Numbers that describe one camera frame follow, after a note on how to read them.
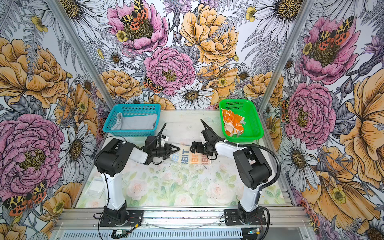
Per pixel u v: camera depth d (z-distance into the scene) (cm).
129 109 115
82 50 87
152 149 83
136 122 112
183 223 74
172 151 91
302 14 74
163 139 95
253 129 108
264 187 51
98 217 73
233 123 107
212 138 78
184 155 94
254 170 49
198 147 86
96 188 83
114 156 56
